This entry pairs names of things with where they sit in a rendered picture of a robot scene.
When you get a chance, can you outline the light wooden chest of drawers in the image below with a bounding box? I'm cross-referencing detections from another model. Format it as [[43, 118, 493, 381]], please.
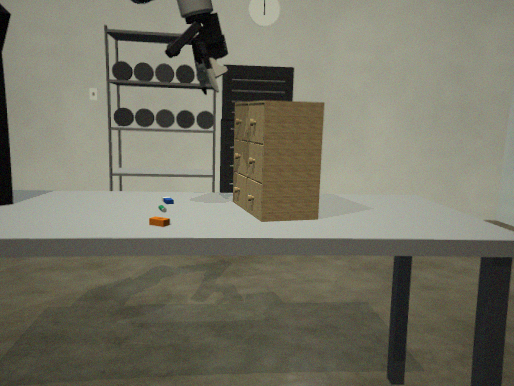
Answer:
[[233, 100, 324, 222]]

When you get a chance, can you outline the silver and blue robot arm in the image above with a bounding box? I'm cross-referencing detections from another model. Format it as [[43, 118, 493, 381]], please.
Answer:
[[131, 0, 213, 58]]

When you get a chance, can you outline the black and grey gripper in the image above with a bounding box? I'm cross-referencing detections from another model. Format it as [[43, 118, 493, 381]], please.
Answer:
[[185, 12, 228, 95]]

